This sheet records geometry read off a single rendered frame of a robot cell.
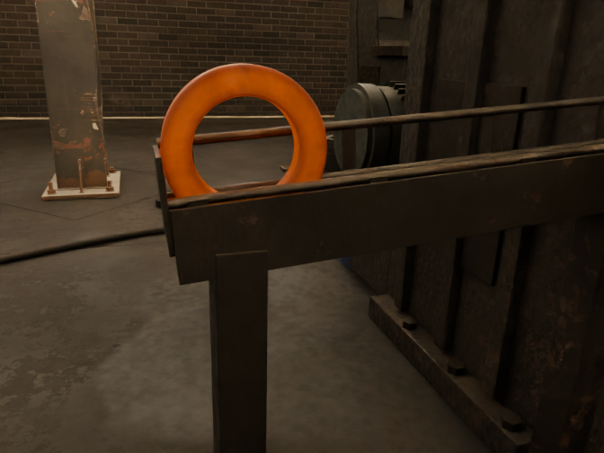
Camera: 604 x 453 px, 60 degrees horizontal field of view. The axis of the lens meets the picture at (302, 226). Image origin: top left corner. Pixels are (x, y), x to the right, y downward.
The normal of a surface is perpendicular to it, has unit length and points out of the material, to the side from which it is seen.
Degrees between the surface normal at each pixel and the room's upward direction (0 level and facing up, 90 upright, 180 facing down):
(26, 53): 90
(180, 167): 90
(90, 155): 90
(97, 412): 0
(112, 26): 90
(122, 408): 0
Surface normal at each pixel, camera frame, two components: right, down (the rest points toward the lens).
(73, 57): 0.29, 0.31
